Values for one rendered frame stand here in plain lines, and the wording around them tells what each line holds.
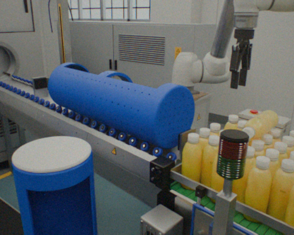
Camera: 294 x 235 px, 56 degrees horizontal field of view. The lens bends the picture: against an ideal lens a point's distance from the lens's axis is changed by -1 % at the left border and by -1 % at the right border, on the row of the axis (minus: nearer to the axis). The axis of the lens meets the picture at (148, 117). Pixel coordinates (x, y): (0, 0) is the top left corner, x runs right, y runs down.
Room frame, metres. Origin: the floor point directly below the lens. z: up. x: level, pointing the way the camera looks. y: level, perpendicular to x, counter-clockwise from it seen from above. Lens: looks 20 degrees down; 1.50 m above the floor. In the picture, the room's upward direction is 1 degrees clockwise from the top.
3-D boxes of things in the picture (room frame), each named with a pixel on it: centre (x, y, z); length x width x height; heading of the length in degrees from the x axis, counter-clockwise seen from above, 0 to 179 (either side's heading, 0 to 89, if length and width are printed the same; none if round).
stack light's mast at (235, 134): (0.58, -0.19, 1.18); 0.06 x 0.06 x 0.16
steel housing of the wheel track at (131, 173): (1.83, 0.59, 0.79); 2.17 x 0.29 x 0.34; 46
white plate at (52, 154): (0.93, 0.35, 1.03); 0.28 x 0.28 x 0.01
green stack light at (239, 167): (0.58, -0.19, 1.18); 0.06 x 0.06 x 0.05
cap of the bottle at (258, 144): (0.87, -0.38, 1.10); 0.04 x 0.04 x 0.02
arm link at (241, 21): (1.14, -0.37, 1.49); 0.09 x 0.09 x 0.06
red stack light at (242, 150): (0.58, -0.19, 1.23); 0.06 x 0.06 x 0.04
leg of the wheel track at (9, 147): (2.46, 1.35, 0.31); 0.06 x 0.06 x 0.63; 46
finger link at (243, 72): (1.16, -0.39, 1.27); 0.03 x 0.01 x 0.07; 47
